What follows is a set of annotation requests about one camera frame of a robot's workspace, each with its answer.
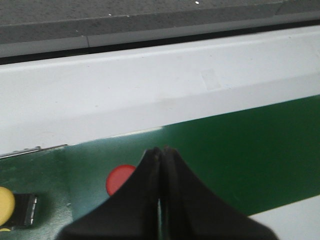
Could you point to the yellow mushroom push button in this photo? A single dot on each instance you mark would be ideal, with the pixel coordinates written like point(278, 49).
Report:
point(17, 210)

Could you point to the green conveyor belt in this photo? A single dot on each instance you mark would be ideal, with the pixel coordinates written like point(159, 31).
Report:
point(256, 160)

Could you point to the red mushroom push button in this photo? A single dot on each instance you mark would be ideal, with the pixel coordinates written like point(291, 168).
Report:
point(117, 177)

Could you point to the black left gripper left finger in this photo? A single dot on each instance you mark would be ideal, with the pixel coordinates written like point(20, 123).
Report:
point(131, 213)

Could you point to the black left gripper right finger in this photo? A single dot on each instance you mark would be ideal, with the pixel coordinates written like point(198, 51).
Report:
point(191, 211)

